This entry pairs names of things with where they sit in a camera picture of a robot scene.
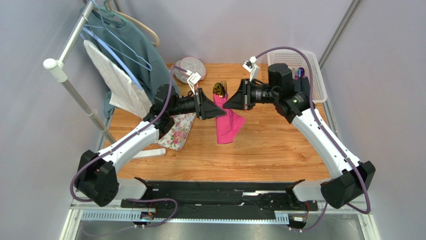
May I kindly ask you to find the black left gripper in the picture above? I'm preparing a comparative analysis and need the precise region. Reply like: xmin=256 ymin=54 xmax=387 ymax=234
xmin=168 ymin=88 xmax=227 ymax=121

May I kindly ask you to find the iridescent gold spoon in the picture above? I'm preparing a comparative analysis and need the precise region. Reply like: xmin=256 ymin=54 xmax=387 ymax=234
xmin=212 ymin=82 xmax=222 ymax=98

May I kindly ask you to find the iridescent fork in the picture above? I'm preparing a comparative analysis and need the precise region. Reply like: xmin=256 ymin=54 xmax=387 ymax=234
xmin=220 ymin=80 xmax=228 ymax=98

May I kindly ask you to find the magenta paper napkin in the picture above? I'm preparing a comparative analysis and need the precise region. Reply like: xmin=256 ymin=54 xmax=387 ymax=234
xmin=213 ymin=94 xmax=246 ymax=144

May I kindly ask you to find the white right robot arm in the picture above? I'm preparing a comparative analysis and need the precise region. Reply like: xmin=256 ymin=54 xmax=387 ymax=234
xmin=223 ymin=63 xmax=376 ymax=209

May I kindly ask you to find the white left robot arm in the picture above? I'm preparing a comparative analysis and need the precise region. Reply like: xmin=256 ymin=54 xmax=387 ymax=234
xmin=69 ymin=84 xmax=226 ymax=207

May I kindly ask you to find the dark rolled napkin bundle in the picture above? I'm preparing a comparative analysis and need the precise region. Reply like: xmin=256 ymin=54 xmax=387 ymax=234
xmin=293 ymin=67 xmax=311 ymax=96

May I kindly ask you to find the floral cloth mat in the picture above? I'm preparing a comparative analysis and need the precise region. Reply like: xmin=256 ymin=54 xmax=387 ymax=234
xmin=154 ymin=113 xmax=196 ymax=151

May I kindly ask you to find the white mesh laundry pouch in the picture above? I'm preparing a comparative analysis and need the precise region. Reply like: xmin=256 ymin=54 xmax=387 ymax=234
xmin=173 ymin=56 xmax=207 ymax=84

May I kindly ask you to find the white plastic basket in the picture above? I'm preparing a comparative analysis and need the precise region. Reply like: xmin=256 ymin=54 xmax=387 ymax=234
xmin=267 ymin=49 xmax=328 ymax=104

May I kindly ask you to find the white towel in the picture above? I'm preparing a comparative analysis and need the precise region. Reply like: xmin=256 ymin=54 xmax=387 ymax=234
xmin=83 ymin=40 xmax=152 ymax=119

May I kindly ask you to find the teal t-shirt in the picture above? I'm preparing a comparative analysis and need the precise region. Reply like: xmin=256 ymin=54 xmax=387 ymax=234
xmin=83 ymin=10 xmax=180 ymax=118

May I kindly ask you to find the wooden clothes hanger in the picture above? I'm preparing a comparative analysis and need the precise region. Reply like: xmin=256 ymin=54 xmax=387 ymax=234
xmin=104 ymin=0 xmax=161 ymax=48

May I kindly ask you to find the blue clothes hanger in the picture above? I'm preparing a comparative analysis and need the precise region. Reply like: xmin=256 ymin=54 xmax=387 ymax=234
xmin=79 ymin=11 xmax=153 ymax=90

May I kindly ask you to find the metal clothes rack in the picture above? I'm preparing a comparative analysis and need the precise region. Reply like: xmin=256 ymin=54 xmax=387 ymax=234
xmin=43 ymin=0 xmax=123 ymax=144

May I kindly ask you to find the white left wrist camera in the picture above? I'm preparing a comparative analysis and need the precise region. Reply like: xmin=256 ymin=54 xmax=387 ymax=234
xmin=187 ymin=72 xmax=201 ymax=95

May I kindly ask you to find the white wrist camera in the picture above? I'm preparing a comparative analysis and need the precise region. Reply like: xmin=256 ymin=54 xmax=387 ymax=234
xmin=187 ymin=72 xmax=201 ymax=95
xmin=242 ymin=56 xmax=260 ymax=81

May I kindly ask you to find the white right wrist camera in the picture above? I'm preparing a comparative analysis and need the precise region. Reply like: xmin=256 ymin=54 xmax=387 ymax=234
xmin=242 ymin=56 xmax=260 ymax=81

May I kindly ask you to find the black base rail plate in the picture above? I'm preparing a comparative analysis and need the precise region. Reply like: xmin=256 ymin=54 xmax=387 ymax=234
xmin=120 ymin=180 xmax=319 ymax=220

